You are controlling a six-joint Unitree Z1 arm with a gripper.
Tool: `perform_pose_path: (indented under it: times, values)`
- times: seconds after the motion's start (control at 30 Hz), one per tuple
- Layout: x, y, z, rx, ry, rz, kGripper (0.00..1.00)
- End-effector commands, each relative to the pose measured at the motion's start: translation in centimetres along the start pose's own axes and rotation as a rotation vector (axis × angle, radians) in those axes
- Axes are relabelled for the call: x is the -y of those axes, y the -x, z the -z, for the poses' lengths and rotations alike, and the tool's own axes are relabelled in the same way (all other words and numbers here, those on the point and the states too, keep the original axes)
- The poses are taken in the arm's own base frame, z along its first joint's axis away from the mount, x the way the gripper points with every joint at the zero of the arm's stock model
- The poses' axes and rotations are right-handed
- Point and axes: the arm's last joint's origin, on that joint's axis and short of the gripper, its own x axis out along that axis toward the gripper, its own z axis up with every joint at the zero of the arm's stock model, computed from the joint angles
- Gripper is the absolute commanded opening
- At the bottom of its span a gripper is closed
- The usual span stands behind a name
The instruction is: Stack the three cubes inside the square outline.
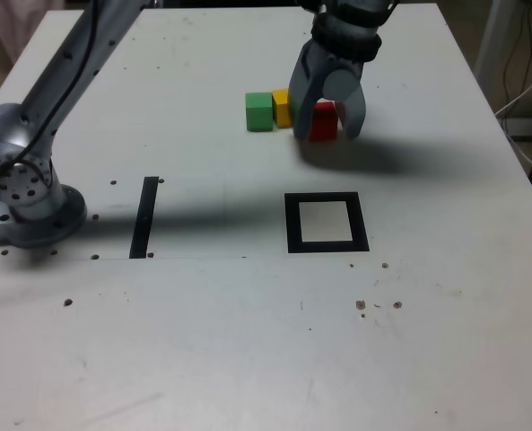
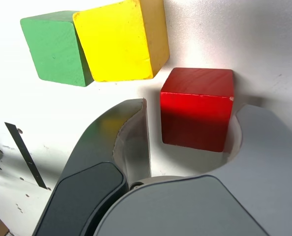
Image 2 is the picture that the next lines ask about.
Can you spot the green cube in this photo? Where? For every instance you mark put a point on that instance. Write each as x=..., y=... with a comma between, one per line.
x=54, y=49

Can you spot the yellow cube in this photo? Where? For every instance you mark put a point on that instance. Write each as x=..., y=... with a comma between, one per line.
x=116, y=44

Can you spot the black tape strip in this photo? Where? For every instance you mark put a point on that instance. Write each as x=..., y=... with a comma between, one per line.
x=25, y=155

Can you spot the red cube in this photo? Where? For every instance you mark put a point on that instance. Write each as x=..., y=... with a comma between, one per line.
x=197, y=110

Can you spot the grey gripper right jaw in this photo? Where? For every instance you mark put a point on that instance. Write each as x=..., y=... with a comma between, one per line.
x=259, y=184

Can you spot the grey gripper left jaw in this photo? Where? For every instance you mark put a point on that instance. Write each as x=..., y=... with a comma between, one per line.
x=99, y=147

